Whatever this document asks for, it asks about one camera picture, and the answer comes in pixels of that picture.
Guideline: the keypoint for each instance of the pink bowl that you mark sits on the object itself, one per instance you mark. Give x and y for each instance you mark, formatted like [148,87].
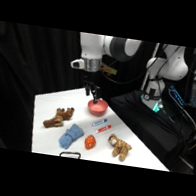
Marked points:
[98,110]

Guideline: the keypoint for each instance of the blue marker pen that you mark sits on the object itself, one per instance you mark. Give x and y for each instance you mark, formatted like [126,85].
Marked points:
[99,122]

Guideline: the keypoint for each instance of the red marker pen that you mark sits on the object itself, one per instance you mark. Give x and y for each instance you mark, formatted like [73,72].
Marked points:
[103,129]

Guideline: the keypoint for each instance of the tan teddy bear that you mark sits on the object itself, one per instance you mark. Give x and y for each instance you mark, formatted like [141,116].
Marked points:
[121,147]

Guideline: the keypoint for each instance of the brown plush moose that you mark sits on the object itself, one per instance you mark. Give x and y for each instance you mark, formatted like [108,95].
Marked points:
[59,117]

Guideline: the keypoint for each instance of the black curtain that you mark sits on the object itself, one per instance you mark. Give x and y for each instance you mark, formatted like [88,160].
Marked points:
[28,76]

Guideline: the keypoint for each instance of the red ball with dots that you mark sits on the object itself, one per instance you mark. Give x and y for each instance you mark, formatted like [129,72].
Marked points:
[90,142]

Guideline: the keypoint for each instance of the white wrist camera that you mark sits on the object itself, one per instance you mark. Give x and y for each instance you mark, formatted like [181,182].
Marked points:
[77,63]

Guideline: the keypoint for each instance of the black robot stand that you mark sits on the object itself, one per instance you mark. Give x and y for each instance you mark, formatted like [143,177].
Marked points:
[142,125]

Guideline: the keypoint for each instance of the tan wrist bracket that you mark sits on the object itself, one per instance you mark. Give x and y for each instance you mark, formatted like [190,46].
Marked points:
[108,70]

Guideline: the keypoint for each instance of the blue cloth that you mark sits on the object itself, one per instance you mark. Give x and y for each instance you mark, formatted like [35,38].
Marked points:
[71,136]

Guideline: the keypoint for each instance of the green indicator light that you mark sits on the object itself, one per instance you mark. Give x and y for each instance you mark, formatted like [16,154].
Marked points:
[157,107]

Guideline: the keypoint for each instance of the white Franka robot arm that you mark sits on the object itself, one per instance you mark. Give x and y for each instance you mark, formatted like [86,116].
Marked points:
[93,46]

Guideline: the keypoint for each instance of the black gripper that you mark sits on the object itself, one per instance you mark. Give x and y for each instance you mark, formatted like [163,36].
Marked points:
[90,78]

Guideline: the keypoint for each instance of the blue lit device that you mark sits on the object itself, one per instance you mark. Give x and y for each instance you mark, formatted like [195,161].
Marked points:
[176,95]

